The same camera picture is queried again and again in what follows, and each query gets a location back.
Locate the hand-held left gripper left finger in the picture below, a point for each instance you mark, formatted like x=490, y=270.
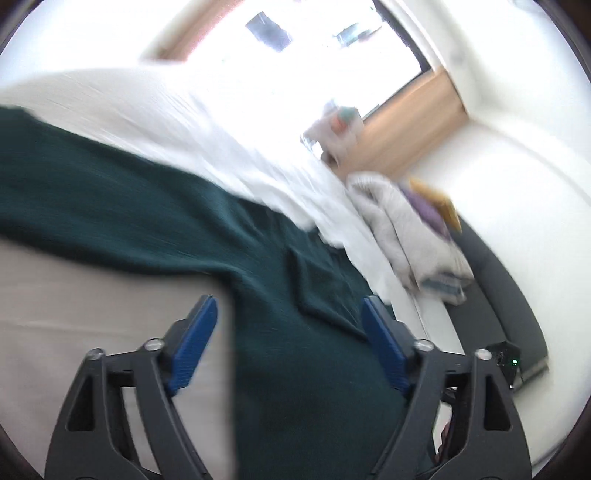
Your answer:
x=196, y=337

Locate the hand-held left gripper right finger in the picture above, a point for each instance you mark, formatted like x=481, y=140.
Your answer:
x=383, y=341

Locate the dark green knitted sweater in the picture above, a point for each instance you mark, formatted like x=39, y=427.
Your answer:
x=277, y=323

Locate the white mattress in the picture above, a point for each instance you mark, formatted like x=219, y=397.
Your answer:
x=438, y=323

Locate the dark grey padded headboard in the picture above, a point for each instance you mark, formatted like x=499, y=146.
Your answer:
x=503, y=295

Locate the folded grey quilt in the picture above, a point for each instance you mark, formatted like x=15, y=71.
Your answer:
x=397, y=221

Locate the purple pillow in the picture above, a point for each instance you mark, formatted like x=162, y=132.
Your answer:
x=427, y=212

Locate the yellow pillow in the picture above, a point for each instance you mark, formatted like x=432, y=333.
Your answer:
x=444, y=203

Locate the white bed duvet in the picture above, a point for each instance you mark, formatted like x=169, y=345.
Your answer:
x=161, y=115

